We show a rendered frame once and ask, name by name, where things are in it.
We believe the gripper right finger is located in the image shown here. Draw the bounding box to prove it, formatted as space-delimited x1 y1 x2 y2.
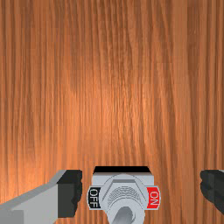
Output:
199 169 224 216

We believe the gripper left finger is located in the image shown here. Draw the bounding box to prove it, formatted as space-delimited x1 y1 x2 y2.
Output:
0 169 83 224

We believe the grey toggle switch black base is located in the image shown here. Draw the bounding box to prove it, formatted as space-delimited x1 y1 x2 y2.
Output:
87 165 161 224

